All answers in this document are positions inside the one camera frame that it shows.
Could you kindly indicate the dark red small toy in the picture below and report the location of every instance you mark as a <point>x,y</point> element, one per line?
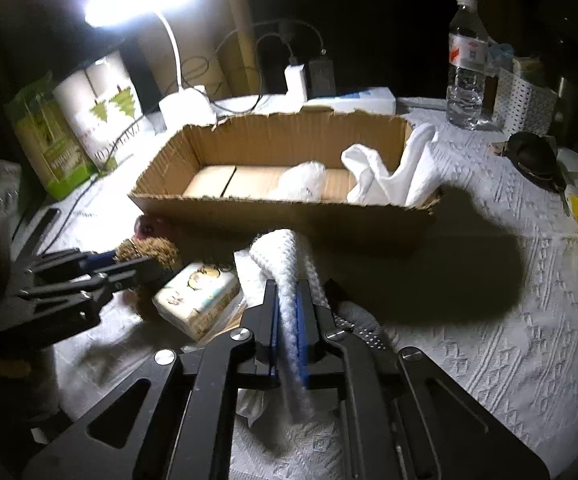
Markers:
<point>148,225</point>

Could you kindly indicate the white towel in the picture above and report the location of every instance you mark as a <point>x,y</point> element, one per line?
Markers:
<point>389,175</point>

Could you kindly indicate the printed tissue packet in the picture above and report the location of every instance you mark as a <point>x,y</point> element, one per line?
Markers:
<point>196,300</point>

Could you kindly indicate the white textured tablecloth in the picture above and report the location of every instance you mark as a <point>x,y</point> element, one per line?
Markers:
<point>494,310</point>

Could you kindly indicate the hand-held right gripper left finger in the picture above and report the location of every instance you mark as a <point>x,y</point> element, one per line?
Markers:
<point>272,332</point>

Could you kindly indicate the tree print toilet roll pack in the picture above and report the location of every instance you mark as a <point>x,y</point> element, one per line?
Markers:
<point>104,110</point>

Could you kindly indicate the black power adapter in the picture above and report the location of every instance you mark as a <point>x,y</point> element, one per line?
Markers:
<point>321,75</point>

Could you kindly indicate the green paper pack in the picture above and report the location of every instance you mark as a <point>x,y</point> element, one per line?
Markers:
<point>44,150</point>

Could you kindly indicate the white charger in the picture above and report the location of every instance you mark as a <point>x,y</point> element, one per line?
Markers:
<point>296,82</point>

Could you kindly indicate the white desk lamp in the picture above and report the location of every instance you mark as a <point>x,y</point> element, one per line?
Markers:
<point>184,105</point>

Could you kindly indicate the grey dotted sock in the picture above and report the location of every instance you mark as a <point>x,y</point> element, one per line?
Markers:
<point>364,322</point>

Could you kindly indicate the black pouch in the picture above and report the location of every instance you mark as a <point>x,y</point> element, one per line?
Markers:
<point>534,157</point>

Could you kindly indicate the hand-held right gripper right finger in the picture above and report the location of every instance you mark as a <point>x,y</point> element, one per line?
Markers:
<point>303,340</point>

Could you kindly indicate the clear water bottle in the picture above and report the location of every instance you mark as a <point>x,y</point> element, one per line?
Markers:
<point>465,85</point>

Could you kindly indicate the white knitted sock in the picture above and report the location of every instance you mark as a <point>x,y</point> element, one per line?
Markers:
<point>285,270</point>

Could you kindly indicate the white and blue flat box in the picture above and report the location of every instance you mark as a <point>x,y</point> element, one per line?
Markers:
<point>354,100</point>

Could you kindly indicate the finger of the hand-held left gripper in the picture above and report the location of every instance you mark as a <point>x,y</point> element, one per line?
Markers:
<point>129,271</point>
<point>100,259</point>

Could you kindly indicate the cardboard box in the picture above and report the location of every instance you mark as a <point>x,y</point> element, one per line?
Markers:
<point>279,225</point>

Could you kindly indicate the brown plush toy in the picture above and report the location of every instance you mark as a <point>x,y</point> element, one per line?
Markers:
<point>161,250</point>

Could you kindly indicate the white perforated basket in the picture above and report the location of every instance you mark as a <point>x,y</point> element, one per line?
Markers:
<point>524,100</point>

